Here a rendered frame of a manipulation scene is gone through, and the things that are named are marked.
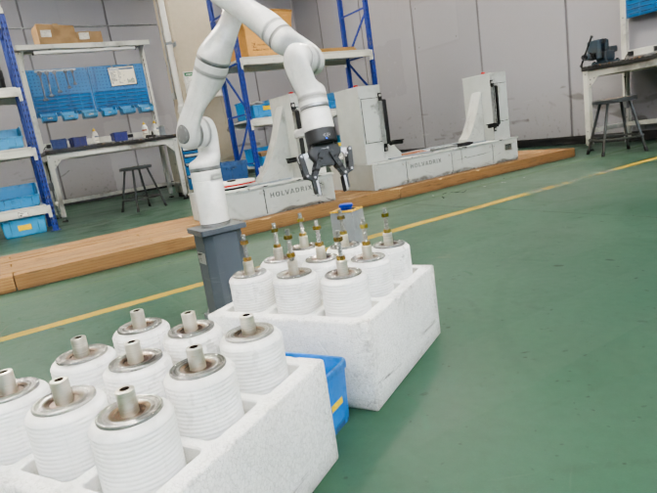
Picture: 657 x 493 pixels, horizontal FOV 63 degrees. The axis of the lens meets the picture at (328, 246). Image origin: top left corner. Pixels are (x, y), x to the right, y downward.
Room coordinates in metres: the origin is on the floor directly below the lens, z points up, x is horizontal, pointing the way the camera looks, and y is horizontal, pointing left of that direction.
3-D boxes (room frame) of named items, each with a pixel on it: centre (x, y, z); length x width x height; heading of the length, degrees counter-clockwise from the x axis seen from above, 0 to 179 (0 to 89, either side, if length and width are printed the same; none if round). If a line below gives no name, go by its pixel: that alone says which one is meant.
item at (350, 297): (1.05, -0.02, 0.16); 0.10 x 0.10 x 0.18
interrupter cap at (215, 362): (0.68, 0.20, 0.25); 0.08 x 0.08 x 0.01
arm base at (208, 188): (1.67, 0.34, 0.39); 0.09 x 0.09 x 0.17; 30
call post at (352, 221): (1.50, -0.06, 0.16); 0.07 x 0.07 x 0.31; 59
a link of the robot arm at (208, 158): (1.67, 0.34, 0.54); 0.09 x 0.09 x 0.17; 52
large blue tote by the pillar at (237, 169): (5.90, 1.01, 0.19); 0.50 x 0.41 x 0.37; 35
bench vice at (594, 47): (4.92, -2.60, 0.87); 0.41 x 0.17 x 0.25; 120
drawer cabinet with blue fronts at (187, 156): (6.85, 1.48, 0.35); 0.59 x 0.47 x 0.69; 30
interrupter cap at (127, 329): (0.90, 0.34, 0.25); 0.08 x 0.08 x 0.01
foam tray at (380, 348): (1.21, 0.02, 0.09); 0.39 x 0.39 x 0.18; 59
